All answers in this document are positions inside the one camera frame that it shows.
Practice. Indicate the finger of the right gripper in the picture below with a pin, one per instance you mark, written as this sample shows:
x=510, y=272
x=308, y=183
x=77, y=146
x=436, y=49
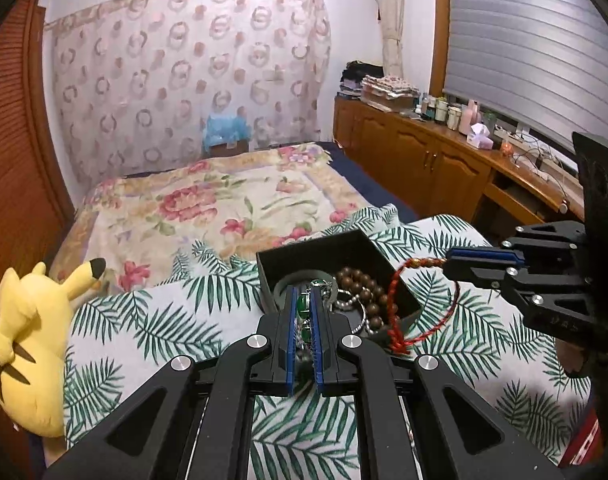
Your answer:
x=485, y=274
x=493, y=255

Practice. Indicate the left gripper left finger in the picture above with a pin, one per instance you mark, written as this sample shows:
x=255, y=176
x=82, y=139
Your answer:
x=190, y=420

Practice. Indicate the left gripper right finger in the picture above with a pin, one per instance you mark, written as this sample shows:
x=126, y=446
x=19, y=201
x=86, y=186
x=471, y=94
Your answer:
x=416, y=419

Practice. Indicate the pale green jade bangle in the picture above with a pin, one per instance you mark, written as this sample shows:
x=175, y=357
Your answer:
x=302, y=280

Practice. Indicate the black square jewelry box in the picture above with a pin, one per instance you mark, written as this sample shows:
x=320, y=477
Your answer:
x=333, y=255

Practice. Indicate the person right hand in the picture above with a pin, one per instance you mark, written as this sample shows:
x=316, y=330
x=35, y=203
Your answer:
x=573, y=359

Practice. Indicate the wooden sideboard cabinet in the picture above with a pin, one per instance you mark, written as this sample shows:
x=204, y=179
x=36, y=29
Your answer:
x=432, y=170

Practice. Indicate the palm leaf print cloth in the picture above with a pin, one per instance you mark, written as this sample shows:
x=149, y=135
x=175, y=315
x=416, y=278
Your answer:
x=117, y=342

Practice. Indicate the pink tissue box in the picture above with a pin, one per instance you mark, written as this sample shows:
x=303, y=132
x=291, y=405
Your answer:
x=479, y=137

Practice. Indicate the cosmetic bottles group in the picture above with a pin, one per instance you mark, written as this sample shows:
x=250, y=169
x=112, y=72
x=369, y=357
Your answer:
x=454, y=116

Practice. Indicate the yellow Pikachu plush toy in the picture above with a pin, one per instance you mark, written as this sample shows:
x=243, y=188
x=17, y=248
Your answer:
x=35, y=317

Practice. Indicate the floral bed quilt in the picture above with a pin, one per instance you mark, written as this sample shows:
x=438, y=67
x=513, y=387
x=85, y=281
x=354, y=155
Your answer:
x=235, y=206

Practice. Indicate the folded clothes stack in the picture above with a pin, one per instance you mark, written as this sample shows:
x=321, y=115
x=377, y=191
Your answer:
x=367, y=83

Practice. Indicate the grey window blind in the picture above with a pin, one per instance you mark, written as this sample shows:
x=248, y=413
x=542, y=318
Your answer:
x=542, y=62

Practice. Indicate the wooden louvered wardrobe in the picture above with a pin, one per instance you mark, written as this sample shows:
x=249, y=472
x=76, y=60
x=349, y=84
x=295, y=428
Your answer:
x=35, y=207

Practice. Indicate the blue plush toy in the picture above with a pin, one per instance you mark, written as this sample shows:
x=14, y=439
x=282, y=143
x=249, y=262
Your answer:
x=224, y=130

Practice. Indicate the beige side curtain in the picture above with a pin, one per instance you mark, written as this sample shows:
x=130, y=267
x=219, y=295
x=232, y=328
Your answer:
x=392, y=24

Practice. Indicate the pink circle pattern curtain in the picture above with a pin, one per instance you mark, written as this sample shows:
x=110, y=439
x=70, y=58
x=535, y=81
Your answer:
x=140, y=85

